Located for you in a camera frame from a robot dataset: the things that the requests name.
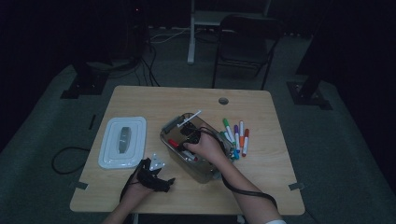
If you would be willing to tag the person's right hand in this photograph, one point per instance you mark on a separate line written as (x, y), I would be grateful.
(208, 147)

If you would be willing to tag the teal marker pen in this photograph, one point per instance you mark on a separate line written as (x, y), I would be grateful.
(223, 134)

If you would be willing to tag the brown marker pen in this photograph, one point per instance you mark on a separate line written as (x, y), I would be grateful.
(245, 143)

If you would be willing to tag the clear plastic storage box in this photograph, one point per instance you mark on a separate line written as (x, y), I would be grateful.
(199, 172)

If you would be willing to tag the person's left hand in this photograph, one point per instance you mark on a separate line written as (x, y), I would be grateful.
(134, 193)

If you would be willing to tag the orange marker pen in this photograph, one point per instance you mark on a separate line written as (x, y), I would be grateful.
(241, 133)

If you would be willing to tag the grey tape strip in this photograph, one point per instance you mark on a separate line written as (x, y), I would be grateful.
(79, 185)
(295, 186)

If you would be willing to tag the green marker pen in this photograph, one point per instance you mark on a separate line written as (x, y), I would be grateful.
(229, 130)

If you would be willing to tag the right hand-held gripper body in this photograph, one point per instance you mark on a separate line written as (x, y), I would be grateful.
(190, 130)

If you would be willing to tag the blue marker pen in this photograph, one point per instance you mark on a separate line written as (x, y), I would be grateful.
(236, 154)

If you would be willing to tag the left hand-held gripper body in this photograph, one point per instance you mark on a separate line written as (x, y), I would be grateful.
(148, 177)

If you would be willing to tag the white table leg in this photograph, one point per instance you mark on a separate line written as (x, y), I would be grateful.
(135, 219)
(241, 220)

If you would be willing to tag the grey table grommet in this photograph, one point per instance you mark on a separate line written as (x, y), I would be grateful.
(223, 100)

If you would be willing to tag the white desk frame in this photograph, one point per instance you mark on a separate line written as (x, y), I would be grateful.
(191, 46)

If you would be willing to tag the dark computer tower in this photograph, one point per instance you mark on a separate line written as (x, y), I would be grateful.
(137, 31)

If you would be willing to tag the black stand with base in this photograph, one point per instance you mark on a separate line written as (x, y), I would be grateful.
(87, 84)
(306, 96)

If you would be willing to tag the small black floor object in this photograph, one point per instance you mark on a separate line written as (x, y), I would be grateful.
(92, 122)

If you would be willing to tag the black folding chair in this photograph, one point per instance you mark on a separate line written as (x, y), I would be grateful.
(246, 46)

